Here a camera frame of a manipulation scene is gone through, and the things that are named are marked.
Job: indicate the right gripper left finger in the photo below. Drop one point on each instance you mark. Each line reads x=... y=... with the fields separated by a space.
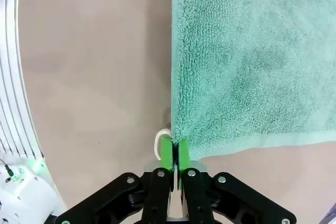
x=157 y=195

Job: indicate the green terry towel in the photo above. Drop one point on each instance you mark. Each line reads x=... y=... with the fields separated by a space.
x=249 y=51

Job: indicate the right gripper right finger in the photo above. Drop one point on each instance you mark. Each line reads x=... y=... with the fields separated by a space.
x=194 y=197

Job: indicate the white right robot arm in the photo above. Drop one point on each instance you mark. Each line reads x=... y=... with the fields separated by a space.
x=26 y=195

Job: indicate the white ribbed rail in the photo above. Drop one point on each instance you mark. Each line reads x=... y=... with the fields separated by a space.
x=10 y=77

